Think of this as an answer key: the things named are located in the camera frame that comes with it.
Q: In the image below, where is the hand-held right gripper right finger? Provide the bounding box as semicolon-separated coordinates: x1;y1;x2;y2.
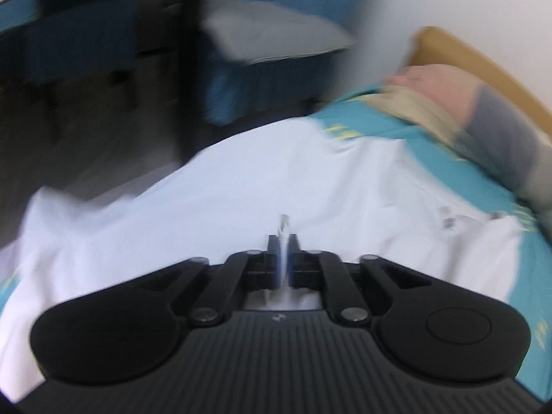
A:
285;233;433;327

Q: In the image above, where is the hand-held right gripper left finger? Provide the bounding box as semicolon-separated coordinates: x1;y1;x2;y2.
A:
129;234;283;327

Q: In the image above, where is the white printed t-shirt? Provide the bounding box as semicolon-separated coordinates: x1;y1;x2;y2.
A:
0;118;524;402

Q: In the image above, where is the black desk leg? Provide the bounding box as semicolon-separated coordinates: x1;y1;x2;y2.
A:
179;0;208;165

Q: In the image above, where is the grey seat cushion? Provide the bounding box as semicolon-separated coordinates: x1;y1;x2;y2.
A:
203;0;358;63

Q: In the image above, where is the striped patchwork pillow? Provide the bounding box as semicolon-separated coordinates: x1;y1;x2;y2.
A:
386;64;552;220

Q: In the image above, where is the tan padded headboard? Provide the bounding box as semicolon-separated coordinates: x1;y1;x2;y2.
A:
407;26;552;134

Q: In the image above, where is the blue covered stool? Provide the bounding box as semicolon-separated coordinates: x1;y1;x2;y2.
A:
0;0;139;87

